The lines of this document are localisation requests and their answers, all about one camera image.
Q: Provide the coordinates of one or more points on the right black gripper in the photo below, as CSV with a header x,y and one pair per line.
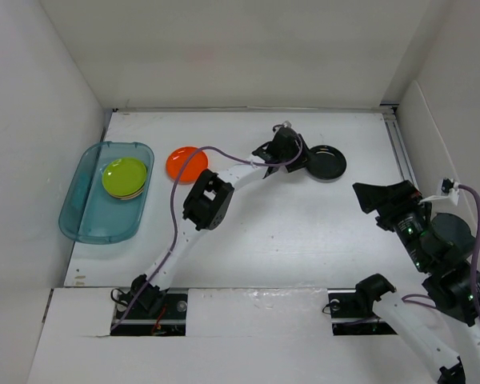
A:
x,y
382,197

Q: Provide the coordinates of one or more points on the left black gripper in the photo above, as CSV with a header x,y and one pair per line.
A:
x,y
300,162

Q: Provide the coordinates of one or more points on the orange plate back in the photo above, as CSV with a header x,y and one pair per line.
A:
x,y
186,160

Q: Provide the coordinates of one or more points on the beige plate with drawings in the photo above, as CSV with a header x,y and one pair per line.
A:
x,y
128,197

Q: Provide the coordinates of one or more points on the green plate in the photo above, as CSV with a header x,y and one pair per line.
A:
x,y
124,176

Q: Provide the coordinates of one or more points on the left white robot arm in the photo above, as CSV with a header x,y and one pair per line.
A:
x,y
205,207

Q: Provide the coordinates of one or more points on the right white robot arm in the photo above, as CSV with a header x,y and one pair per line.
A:
x,y
455,296

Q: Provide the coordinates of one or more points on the teal plastic bin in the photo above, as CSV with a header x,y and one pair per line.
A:
x,y
89,213

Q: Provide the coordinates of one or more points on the aluminium rail right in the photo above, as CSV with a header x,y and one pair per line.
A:
x,y
390,119

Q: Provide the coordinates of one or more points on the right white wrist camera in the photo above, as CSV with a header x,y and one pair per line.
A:
x,y
447,192

